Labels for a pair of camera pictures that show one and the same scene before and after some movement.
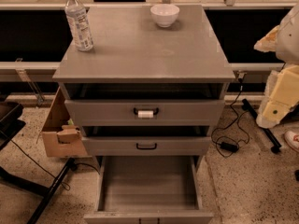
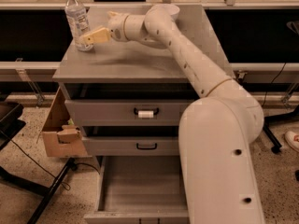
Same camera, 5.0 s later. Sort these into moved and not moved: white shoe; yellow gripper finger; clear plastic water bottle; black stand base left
Moved: yellow gripper finger
Not moved: black stand base left; white shoe; clear plastic water bottle
